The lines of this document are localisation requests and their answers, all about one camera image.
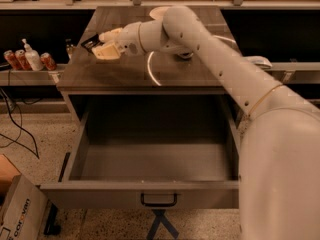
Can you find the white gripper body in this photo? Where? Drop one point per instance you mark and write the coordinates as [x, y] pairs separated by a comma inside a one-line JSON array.
[[128, 39]]

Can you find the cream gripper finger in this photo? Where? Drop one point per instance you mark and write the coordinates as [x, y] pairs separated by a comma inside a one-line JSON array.
[[109, 35], [107, 51]]

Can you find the black rxbar chocolate bar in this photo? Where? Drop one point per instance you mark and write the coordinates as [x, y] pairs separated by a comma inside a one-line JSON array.
[[91, 43]]

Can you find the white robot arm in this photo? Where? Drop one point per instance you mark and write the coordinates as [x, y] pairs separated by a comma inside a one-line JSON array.
[[279, 158]]

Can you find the grey drawer cabinet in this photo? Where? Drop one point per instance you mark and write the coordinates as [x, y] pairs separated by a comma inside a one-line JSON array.
[[152, 73]]

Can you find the open grey top drawer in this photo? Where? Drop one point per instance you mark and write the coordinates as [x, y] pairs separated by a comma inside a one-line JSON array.
[[133, 144]]

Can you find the white ceramic bowl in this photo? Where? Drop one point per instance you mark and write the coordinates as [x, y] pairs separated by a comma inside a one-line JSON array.
[[158, 13]]

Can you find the small clear bottle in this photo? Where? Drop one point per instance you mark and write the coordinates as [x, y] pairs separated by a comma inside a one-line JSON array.
[[69, 47]]

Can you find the green white soda can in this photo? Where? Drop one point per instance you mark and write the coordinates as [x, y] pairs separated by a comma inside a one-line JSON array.
[[185, 56]]

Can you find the red soda can right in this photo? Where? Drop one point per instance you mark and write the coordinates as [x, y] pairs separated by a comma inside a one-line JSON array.
[[48, 61]]

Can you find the red soda can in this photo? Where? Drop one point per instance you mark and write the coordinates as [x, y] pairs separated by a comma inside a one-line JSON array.
[[48, 61], [10, 57], [21, 57]]

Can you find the white pump bottle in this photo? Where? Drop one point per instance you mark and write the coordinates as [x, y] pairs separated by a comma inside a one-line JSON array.
[[32, 57]]

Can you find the red soda can middle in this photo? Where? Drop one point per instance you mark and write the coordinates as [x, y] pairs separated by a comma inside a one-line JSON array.
[[21, 57]]

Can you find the red soda can left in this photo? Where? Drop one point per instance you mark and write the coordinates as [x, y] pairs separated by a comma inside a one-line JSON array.
[[10, 57]]

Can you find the grey side shelf left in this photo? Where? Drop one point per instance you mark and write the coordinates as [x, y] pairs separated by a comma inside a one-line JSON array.
[[31, 78]]

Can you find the grey side shelf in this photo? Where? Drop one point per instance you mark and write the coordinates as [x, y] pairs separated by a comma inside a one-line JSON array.
[[296, 72], [31, 78]]

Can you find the white folded cloth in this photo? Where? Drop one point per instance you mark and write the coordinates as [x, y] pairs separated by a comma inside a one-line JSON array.
[[260, 61]]

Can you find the grey side shelf right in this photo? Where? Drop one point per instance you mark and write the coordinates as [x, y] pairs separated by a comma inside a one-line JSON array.
[[296, 72]]

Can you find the cardboard box with logo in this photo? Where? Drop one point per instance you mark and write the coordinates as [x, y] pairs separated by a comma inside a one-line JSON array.
[[22, 204]]

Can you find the black drawer handle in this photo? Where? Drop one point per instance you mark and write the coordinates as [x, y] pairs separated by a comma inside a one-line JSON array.
[[158, 200]]

